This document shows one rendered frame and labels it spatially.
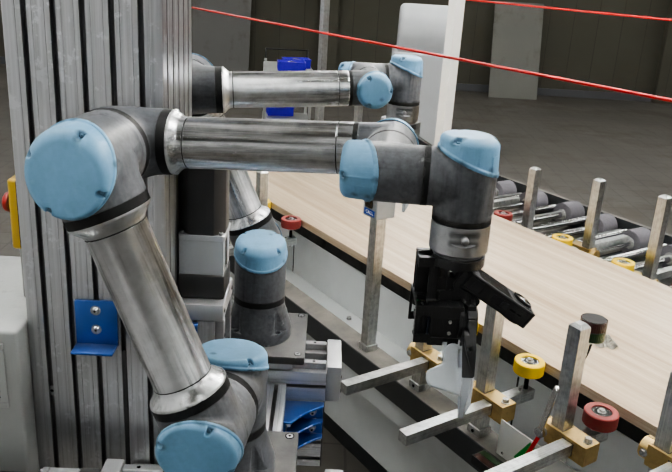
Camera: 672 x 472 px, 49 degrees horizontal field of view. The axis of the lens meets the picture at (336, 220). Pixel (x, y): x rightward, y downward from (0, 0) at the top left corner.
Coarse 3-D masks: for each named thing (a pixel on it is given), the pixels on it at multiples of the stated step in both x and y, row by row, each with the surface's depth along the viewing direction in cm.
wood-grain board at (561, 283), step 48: (288, 192) 328; (336, 192) 332; (336, 240) 275; (384, 240) 277; (528, 240) 286; (528, 288) 242; (576, 288) 244; (624, 288) 247; (528, 336) 210; (624, 336) 213; (624, 384) 188
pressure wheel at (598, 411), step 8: (584, 408) 175; (592, 408) 175; (600, 408) 174; (608, 408) 175; (584, 416) 174; (592, 416) 172; (600, 416) 172; (608, 416) 172; (616, 416) 172; (592, 424) 172; (600, 424) 171; (608, 424) 171; (616, 424) 172; (608, 432) 172
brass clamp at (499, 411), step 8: (472, 392) 195; (480, 392) 193; (488, 392) 193; (496, 392) 193; (472, 400) 196; (488, 400) 190; (496, 400) 190; (512, 400) 190; (496, 408) 188; (504, 408) 187; (512, 408) 189; (496, 416) 189; (504, 416) 188; (512, 416) 190
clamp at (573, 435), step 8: (552, 424) 174; (552, 432) 173; (560, 432) 171; (568, 432) 171; (576, 432) 172; (544, 440) 176; (552, 440) 174; (568, 440) 170; (576, 440) 169; (576, 448) 168; (584, 448) 166; (592, 448) 167; (576, 456) 168; (584, 456) 166; (592, 456) 168; (584, 464) 167
